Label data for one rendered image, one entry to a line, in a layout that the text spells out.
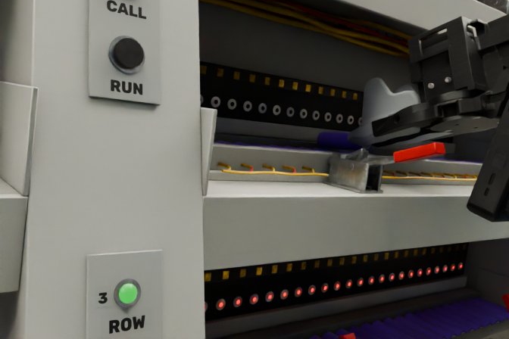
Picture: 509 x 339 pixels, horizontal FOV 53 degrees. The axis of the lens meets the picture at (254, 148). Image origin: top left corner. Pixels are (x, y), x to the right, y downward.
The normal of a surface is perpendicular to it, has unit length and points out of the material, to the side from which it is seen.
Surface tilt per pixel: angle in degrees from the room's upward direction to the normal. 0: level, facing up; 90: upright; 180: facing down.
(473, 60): 85
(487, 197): 90
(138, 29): 90
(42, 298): 90
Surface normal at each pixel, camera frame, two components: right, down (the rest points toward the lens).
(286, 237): 0.60, 0.14
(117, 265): 0.61, -0.13
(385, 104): -0.77, -0.06
